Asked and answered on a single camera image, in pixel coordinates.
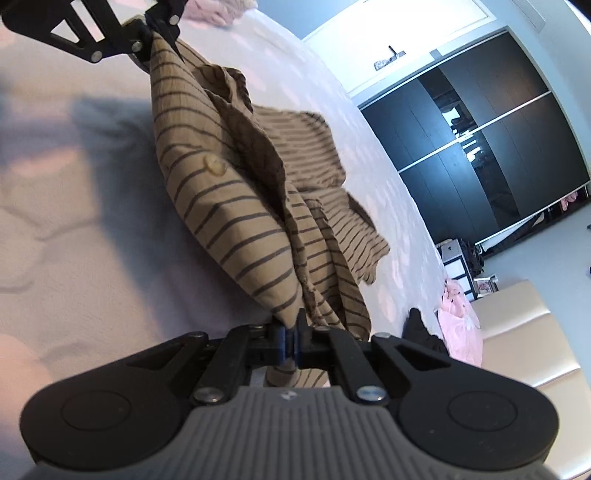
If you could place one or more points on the dark sliding door wardrobe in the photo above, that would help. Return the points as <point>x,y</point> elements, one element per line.
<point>498,152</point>

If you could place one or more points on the white door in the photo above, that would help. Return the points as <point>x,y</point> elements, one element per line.
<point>415,27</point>

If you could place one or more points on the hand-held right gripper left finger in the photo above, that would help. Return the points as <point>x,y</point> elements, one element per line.
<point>280,346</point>

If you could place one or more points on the tan striped shirt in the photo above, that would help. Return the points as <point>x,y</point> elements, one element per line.
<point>221,184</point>

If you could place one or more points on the beige padded bench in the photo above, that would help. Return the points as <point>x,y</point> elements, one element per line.
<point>531,369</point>

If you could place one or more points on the black bag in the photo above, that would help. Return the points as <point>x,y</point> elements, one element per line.
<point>473,261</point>

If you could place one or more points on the white drawer nightstand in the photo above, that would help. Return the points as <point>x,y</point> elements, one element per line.
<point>455,267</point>

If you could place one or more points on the pink garment on bed edge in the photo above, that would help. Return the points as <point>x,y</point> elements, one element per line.
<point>459,323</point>

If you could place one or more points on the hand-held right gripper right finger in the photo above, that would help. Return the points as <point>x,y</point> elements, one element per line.
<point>295,350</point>

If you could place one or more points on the pale pink bedspread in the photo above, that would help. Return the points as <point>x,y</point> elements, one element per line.
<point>69,230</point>

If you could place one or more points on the small picture frame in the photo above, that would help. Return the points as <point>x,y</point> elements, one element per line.
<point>485,285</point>

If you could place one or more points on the black cloth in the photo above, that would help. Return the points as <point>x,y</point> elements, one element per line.
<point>422,334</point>

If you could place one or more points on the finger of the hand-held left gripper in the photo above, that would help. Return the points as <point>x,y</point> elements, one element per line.
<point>166,13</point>
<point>136,34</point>

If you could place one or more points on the pink item on wardrobe shelf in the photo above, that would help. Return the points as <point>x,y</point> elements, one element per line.
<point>569,201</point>

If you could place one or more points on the pink cloth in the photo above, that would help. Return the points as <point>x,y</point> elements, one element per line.
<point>217,11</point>

